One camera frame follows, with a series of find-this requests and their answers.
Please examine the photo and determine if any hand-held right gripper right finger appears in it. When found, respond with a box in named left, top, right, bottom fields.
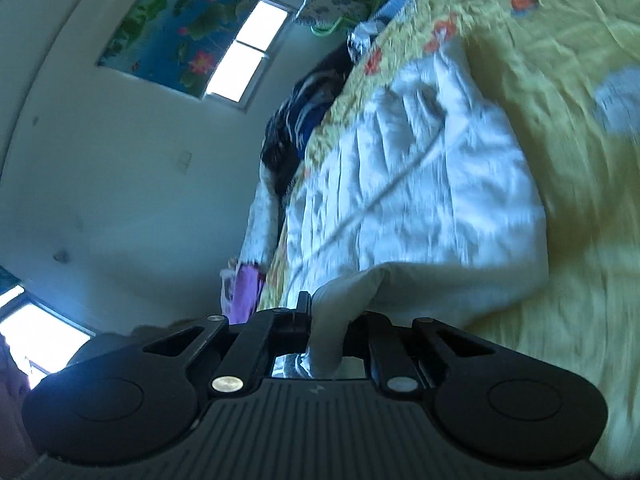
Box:
left=345, top=310, right=501, bottom=396

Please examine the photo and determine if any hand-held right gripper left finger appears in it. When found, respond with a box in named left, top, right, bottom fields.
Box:
left=142, top=291, right=313, bottom=396

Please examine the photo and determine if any white puffer jacket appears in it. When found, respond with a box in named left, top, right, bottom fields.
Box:
left=285, top=35, right=551, bottom=381

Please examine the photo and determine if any dark clothes pile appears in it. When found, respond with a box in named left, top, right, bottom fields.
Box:
left=260, top=52, right=351, bottom=196

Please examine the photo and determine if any purple cloth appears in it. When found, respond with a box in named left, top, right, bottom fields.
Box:
left=227, top=262, right=266, bottom=326

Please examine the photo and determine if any white patterned quilt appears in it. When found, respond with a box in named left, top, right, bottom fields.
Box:
left=240, top=170, right=291, bottom=271

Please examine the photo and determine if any stack of striped dark sweaters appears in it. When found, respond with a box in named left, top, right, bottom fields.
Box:
left=295, top=95, right=331, bottom=156

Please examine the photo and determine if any large bright window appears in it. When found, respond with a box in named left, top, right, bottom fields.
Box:
left=0, top=285, right=96, bottom=391

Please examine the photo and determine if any yellow printed blanket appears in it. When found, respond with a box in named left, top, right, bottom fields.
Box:
left=257, top=0, right=640, bottom=461

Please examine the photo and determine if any crumpled plastic bag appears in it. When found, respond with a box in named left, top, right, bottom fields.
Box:
left=347, top=22, right=381, bottom=61

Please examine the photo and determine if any green plastic chair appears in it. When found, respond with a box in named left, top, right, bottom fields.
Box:
left=310, top=0, right=396, bottom=38

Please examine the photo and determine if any bright wall window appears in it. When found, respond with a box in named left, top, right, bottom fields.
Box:
left=205, top=0, right=296, bottom=111

